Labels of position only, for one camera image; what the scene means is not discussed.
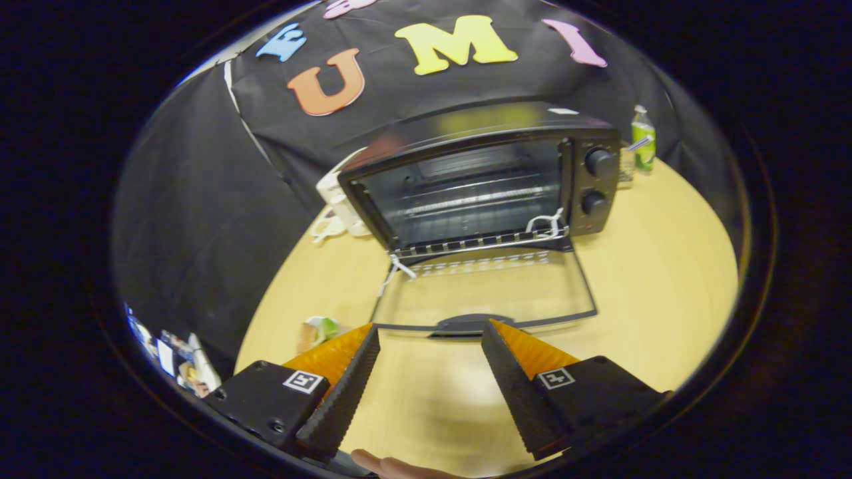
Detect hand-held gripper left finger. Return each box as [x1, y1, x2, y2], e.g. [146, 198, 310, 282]
[203, 323, 381, 464]

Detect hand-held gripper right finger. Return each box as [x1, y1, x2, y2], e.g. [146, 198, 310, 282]
[481, 318, 670, 462]

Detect glass toaster oven door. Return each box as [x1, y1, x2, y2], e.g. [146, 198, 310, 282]
[369, 246, 598, 338]

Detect black toaster oven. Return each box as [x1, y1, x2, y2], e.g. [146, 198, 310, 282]
[337, 101, 623, 257]

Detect colourful printed papers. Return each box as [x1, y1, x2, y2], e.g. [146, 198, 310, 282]
[125, 305, 224, 400]

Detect black backdrop cloth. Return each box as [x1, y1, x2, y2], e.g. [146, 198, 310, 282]
[112, 0, 746, 380]

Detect clear plastic holder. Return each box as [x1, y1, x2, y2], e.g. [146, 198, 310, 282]
[618, 136, 654, 188]

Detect green drink bottle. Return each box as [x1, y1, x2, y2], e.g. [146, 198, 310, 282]
[630, 104, 657, 172]

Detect white string loop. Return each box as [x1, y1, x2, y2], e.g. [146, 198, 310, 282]
[379, 255, 418, 295]
[526, 208, 566, 240]

